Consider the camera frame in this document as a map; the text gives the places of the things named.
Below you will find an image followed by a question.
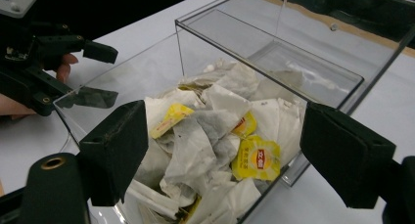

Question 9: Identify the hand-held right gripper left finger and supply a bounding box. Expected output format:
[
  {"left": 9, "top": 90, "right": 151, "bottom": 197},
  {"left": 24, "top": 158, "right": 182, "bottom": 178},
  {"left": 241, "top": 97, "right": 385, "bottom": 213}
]
[{"left": 78, "top": 99, "right": 150, "bottom": 207}]

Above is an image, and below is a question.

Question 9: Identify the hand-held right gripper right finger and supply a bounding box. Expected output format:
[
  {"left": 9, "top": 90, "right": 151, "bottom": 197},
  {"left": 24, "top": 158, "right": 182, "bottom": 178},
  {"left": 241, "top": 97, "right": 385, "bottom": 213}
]
[{"left": 299, "top": 101, "right": 397, "bottom": 209}]

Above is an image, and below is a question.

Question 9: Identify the pile of used tea bags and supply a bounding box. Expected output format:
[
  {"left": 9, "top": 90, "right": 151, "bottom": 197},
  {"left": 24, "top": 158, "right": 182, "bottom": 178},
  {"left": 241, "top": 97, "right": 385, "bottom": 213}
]
[{"left": 125, "top": 58, "right": 331, "bottom": 224}]

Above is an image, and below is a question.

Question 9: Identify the clear plastic box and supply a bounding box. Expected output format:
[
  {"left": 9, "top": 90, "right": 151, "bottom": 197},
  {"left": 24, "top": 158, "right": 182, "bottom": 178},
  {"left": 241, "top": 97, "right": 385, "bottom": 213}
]
[{"left": 53, "top": 0, "right": 415, "bottom": 224}]

